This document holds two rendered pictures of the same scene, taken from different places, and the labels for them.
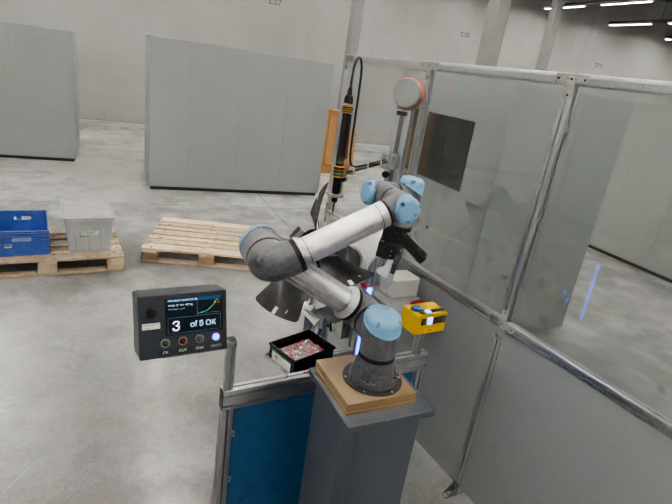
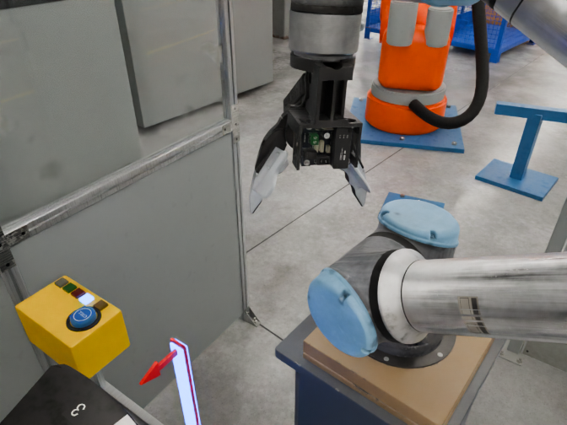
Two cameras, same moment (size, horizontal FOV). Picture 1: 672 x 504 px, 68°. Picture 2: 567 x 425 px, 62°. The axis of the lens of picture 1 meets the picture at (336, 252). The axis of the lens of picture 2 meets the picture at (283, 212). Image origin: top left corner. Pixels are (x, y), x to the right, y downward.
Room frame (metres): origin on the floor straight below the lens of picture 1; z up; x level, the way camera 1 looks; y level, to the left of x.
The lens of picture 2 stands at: (1.77, 0.27, 1.65)
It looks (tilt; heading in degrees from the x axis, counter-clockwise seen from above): 34 degrees down; 247
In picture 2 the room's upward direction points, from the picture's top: straight up
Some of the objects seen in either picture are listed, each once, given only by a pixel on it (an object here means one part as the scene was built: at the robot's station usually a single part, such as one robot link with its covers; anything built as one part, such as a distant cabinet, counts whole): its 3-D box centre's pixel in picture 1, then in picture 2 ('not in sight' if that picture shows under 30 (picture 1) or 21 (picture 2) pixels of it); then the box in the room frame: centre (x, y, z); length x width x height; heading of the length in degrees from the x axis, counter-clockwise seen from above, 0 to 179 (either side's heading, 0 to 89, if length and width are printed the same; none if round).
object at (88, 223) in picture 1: (87, 224); not in sight; (4.26, 2.29, 0.31); 0.60 x 0.42 x 0.33; 32
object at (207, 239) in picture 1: (212, 242); not in sight; (4.91, 1.31, 0.07); 1.20 x 1.00 x 0.15; 99
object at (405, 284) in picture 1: (397, 282); not in sight; (2.49, -0.35, 0.92); 0.17 x 0.16 x 0.11; 122
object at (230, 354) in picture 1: (229, 363); not in sight; (1.44, 0.30, 0.96); 0.03 x 0.03 x 0.20; 32
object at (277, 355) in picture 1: (301, 351); not in sight; (1.77, 0.08, 0.85); 0.22 x 0.17 x 0.07; 136
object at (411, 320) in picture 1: (423, 319); (74, 328); (1.88, -0.40, 1.02); 0.16 x 0.10 x 0.11; 122
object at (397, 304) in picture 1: (398, 301); not in sight; (2.41, -0.37, 0.85); 0.36 x 0.24 x 0.03; 32
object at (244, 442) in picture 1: (321, 451); not in sight; (1.67, -0.07, 0.45); 0.82 x 0.02 x 0.66; 122
